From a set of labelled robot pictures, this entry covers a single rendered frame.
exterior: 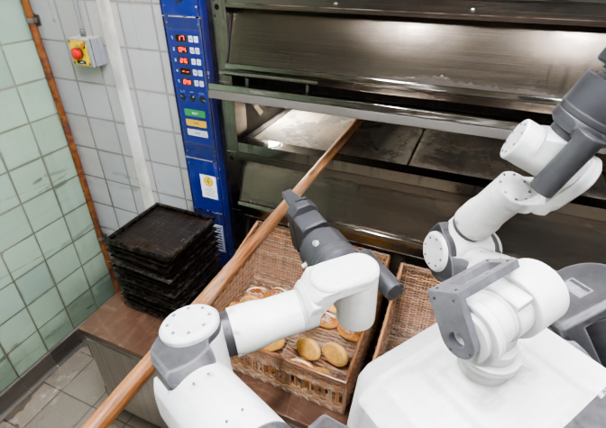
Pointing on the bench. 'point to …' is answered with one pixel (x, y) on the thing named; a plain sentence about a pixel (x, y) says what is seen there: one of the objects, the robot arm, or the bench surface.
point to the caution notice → (208, 186)
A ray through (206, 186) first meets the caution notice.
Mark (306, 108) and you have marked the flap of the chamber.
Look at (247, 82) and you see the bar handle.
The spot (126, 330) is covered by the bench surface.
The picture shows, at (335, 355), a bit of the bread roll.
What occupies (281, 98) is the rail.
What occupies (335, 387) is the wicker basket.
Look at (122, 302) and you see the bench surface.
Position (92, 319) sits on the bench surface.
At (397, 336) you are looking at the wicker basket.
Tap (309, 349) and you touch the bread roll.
